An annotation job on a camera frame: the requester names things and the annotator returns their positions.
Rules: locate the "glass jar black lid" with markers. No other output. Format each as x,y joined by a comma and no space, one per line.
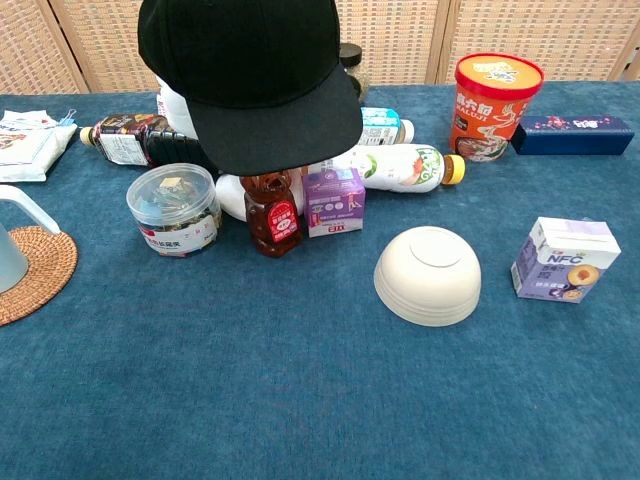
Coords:
356,70

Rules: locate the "white foam mannequin head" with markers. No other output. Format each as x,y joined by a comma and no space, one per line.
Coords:
227,197

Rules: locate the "white snack packet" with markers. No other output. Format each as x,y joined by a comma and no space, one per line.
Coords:
25,145

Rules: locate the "blue tablecloth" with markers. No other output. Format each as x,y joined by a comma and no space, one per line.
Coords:
250,380

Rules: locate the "white packet red print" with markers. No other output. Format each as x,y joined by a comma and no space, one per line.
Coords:
162,102

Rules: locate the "dark soy sauce bottle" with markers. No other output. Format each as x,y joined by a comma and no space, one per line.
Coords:
125,140

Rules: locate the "beige upturned bowl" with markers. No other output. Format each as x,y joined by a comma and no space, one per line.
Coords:
427,280

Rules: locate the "clear bottle blue label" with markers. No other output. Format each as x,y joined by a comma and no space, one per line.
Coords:
382,127

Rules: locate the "small purple box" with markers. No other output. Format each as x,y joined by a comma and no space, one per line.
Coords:
332,205

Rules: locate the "blue binder clip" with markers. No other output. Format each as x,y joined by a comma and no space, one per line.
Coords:
67,118

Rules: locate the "clear jar of binder clips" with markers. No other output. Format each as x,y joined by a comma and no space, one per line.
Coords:
172,215

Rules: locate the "orange instant noodle cup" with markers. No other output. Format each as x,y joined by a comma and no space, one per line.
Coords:
492,115

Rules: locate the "white drink bottle yellow cap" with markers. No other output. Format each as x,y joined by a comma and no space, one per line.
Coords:
400,167

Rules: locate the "black baseball cap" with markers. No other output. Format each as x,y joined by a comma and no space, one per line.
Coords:
240,60

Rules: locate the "woven rattan coaster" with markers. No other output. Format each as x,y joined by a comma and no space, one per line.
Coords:
47,265

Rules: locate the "wicker folding screen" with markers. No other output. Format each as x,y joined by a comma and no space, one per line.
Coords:
550,35

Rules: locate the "long dark blue box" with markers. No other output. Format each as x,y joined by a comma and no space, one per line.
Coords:
575,135

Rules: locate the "translucent plastic pitcher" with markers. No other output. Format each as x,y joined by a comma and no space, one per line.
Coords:
10,255

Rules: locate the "honey bear bottle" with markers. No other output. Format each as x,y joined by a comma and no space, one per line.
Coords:
272,220

